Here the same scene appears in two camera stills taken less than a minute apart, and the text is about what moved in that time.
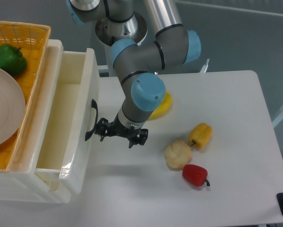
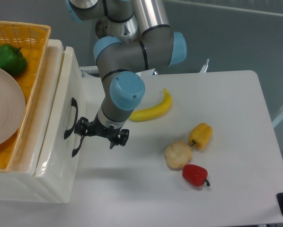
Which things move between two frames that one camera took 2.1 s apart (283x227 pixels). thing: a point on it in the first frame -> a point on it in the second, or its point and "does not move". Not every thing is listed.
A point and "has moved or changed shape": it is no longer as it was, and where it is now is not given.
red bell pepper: [195, 175] does not move
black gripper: [103, 129] -> [83, 127]
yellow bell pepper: [200, 134] does not move
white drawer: [69, 148] has moved or changed shape
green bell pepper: [9, 58] does not move
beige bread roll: [178, 154] does not move
